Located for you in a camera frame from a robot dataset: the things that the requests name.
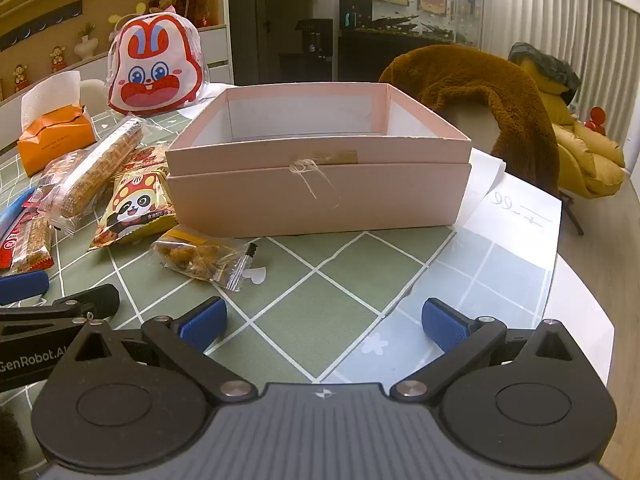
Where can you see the long red snack packet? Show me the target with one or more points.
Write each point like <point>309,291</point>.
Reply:
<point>11,247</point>

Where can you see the red toy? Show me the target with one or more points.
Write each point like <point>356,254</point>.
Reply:
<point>597,120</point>

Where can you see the monkey figurine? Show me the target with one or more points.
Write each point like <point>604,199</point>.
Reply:
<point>19,77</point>
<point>58,59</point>

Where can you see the plush toys on shelf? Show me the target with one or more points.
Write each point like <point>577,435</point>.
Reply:
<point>172,5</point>

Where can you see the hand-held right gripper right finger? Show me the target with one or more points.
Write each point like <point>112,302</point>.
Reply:
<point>444,324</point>

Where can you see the brown crispy bar packet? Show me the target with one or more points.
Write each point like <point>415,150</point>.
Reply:
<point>34,247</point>

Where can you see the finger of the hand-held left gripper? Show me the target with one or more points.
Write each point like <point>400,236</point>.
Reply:
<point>24,286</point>
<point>75,305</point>

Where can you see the white vase with plant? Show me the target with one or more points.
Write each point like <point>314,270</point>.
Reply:
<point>86,42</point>

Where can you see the panda print snack packet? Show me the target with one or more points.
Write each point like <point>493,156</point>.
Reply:
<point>131,215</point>

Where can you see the blue snack packet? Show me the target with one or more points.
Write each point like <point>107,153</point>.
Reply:
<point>15,215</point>

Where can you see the brown plush toy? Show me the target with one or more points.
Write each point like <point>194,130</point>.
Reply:
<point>500,105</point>

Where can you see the round bread packet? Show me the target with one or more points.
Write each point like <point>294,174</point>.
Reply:
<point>56,167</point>

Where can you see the yellow armchair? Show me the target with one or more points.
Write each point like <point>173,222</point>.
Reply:
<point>590,160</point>

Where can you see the orange tissue box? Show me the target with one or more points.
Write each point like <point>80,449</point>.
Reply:
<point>55,142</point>

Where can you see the glass fish tank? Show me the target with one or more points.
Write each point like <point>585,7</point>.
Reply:
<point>400,35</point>

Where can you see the white chair back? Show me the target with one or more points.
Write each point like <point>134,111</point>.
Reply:
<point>95,94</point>

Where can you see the dark grey cloth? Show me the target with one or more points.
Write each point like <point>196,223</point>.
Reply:
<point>550,67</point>

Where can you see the red yellow printed snack packet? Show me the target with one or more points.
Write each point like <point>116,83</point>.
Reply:
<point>147,159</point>

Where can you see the white tissue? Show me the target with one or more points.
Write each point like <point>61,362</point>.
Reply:
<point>50,95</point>

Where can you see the black water dispenser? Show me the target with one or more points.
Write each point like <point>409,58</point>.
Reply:
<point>315,50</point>

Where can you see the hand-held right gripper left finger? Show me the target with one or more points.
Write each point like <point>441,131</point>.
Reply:
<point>204,321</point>

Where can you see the grey curtain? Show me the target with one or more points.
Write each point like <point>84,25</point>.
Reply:
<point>560,15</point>

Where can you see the long bread packet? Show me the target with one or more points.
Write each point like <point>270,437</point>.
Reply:
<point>100,165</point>

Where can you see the dark door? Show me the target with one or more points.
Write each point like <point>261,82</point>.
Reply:
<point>270,15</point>

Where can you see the clear nut cookie packet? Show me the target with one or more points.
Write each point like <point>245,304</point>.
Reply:
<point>197,257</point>

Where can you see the pink cardboard box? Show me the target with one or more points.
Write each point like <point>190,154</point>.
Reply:
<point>320,200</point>

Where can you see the white paper sheet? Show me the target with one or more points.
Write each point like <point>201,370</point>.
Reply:
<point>515,205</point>

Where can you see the red white rabbit bag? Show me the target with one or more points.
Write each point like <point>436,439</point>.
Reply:
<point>155,70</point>

